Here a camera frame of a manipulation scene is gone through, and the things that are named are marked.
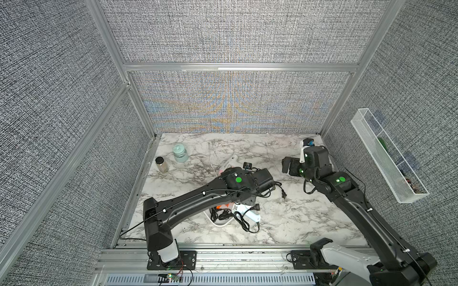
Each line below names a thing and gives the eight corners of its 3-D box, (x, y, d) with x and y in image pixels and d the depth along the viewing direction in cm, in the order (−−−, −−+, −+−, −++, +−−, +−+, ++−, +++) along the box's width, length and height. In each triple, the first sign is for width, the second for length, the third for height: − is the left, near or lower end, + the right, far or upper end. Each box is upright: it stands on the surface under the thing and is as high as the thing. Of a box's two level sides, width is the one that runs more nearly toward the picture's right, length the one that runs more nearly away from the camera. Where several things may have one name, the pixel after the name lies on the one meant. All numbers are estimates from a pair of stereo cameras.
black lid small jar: (159, 173, 104) (154, 163, 96) (161, 166, 107) (156, 156, 99) (167, 173, 104) (162, 163, 96) (169, 166, 107) (164, 156, 99)
